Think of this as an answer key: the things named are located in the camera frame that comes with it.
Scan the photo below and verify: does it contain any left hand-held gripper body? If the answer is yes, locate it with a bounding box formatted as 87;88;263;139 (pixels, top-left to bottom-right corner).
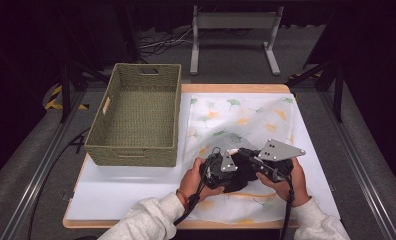
200;149;241;194

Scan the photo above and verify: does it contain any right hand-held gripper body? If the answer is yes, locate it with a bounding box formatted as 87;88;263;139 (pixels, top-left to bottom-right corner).
250;139;307;183

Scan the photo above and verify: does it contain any black cloth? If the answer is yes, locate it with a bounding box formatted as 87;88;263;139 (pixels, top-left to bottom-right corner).
215;146;294;194

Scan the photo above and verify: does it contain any white leaf print laundry bag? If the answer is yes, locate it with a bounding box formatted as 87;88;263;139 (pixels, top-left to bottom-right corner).
182;95;299;225

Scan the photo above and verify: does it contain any green woven basket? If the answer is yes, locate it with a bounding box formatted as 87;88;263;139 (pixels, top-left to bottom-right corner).
84;63;183;168

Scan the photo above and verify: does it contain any person's left hand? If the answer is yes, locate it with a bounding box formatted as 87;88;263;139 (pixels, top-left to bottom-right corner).
179;157;226;203

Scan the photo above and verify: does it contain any person's right hand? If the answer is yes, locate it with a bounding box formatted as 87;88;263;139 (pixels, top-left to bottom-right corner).
255;157;309;208

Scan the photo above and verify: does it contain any black metal stand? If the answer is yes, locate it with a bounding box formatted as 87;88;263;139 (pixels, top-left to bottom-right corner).
285;59;346;124
59;59;111;124

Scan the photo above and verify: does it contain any yellow black hazard tape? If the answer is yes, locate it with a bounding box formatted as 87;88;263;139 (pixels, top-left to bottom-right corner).
44;84;90;111

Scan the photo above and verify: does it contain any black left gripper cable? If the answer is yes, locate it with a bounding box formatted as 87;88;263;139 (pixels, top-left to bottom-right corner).
173;151;222;227

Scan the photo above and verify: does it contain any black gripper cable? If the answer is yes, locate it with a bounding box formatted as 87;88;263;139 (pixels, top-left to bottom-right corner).
173;151;222;227
279;169;295;240

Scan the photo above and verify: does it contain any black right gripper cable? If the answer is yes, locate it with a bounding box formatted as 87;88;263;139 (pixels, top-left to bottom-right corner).
279;169;295;240

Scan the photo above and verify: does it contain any orange bracelet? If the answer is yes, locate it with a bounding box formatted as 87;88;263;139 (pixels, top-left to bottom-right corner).
175;188;190;207

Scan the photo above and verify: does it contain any aluminium floor rail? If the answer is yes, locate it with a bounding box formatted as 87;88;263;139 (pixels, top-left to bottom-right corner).
0;89;88;240
318;90;396;240

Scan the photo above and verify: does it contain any grey metal stand frame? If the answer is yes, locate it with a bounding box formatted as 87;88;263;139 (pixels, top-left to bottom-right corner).
189;4;285;76

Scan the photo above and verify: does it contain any bundle of floor cables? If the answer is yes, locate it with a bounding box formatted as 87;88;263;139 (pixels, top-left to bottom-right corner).
138;27;194;57

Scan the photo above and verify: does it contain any black floor cable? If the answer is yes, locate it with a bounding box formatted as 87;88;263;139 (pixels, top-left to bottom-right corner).
26;127;91;240

